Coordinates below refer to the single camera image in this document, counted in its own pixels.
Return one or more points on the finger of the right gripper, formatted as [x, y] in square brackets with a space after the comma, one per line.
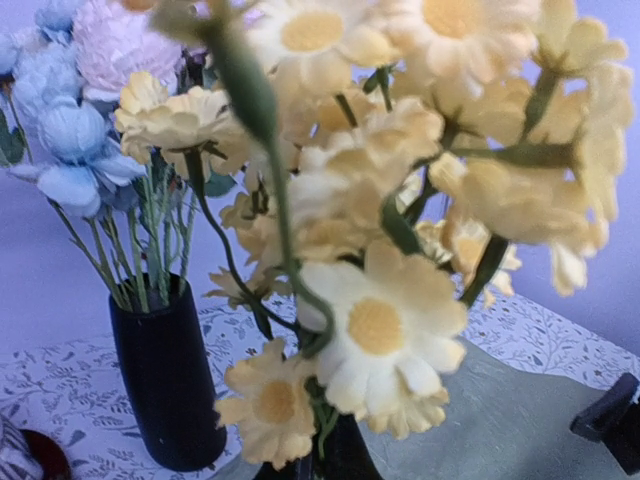
[614, 421]

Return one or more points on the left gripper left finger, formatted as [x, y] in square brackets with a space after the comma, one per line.
[299, 469]

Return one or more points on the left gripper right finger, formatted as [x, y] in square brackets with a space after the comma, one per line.
[344, 455]

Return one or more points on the yellow daisy sprig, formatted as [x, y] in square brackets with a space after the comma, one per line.
[395, 153]

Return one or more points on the light blue hydrangea stem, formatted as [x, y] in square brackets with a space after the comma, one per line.
[55, 138]

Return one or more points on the pale pink peony stem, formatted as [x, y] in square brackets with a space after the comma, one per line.
[113, 40]

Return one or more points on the black cylindrical vase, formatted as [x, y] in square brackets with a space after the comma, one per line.
[167, 379]

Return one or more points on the floral patterned tablecloth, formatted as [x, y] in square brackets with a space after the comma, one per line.
[73, 392]

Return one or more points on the red round coaster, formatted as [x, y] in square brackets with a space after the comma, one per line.
[48, 454]

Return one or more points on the striped black white cup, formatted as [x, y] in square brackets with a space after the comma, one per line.
[17, 462]

